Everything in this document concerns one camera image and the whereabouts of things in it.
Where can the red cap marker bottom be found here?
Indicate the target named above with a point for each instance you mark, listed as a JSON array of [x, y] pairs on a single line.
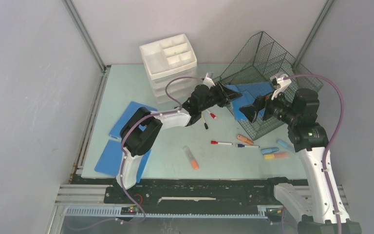
[[221, 142]]

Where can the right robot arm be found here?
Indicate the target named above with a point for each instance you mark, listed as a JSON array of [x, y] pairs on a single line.
[[325, 214]]

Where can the yellow orange highlighter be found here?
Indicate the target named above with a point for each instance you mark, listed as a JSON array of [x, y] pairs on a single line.
[[275, 156]]

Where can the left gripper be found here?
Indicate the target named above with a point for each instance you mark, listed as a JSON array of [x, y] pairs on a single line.
[[225, 95]]

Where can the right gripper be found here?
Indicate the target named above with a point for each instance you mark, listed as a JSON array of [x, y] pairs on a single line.
[[251, 111]]

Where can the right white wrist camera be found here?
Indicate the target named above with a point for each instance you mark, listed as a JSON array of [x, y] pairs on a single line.
[[280, 82]]

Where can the orange highlighter by basket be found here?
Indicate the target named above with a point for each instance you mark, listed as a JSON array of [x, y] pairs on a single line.
[[244, 139]]

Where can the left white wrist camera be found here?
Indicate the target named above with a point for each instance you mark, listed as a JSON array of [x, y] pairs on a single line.
[[208, 81]]

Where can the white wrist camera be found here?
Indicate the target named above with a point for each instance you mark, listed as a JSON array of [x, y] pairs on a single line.
[[208, 81], [280, 82]]

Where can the white plastic drawer organizer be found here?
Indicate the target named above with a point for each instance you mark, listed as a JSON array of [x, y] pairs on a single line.
[[171, 66]]

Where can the light blue highlighter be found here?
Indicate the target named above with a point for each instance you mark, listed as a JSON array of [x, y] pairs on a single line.
[[286, 145]]

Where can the clear orange highlighter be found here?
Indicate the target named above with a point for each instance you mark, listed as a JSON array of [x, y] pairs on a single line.
[[192, 160]]

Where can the black cap marker lower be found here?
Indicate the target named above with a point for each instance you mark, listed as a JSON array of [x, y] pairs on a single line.
[[204, 122]]

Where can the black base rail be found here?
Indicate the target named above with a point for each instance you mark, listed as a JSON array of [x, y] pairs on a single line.
[[200, 197]]

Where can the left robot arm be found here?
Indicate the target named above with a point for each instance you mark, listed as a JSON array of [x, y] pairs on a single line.
[[141, 130]]

